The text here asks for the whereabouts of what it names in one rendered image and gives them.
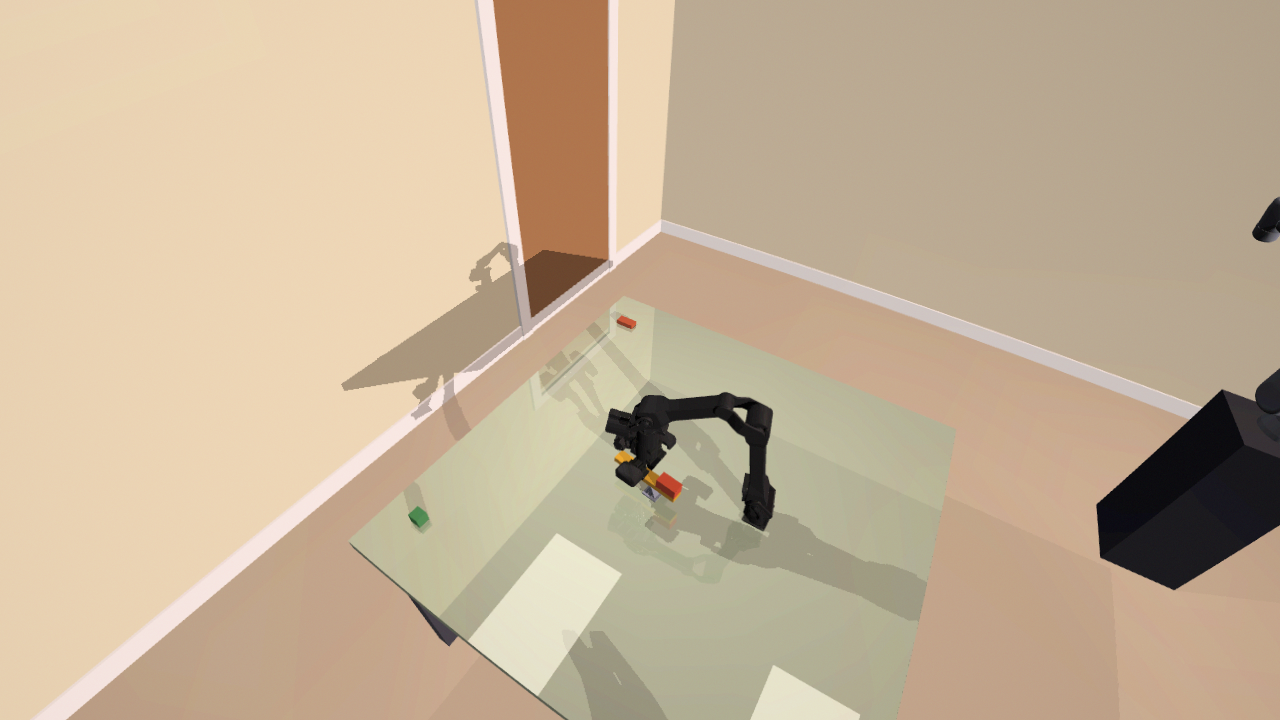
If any orange bar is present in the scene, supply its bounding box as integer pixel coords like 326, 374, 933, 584
614, 451, 684, 503

